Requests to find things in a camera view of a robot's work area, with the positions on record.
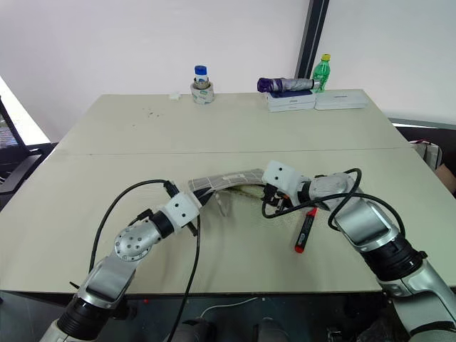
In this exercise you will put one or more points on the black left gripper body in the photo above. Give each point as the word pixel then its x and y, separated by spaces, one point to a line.
pixel 200 199

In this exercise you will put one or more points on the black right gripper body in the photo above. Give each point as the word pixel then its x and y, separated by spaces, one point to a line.
pixel 276 197

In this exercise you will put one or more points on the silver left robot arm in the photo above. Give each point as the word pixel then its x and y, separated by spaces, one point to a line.
pixel 130 244

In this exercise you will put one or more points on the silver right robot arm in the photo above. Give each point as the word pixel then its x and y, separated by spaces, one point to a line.
pixel 370 228

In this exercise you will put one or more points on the red and black marker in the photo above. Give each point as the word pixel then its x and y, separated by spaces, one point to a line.
pixel 305 229

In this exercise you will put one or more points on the white tape roll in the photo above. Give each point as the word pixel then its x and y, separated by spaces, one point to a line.
pixel 202 93

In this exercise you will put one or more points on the small white scrap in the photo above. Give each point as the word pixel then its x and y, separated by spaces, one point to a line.
pixel 174 95

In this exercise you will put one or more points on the dark blue flat box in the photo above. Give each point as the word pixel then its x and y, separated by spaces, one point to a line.
pixel 290 94

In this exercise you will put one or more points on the purple folded umbrella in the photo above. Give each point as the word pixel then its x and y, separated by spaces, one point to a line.
pixel 286 85

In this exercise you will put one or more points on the wide white flat box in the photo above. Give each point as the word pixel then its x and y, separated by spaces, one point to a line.
pixel 340 99

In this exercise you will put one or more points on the blue capped white bottle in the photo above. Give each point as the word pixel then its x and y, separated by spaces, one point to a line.
pixel 200 75

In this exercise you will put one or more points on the dark rounded shape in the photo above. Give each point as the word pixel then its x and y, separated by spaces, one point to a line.
pixel 196 331
pixel 269 329

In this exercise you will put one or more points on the green plastic bottle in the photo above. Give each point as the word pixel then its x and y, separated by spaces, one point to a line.
pixel 322 73

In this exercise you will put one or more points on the dark side desk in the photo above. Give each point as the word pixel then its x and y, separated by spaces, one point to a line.
pixel 424 124

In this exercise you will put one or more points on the brown cardboard box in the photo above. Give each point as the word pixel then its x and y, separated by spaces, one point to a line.
pixel 447 176

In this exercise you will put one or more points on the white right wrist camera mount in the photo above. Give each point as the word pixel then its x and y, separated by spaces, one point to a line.
pixel 281 178

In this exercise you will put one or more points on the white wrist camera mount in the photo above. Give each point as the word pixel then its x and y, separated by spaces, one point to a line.
pixel 281 178
pixel 182 210

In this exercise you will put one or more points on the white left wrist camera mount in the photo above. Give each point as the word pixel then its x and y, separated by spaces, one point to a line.
pixel 182 210

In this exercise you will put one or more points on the dark window frame pillar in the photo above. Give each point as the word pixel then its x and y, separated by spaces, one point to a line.
pixel 313 41

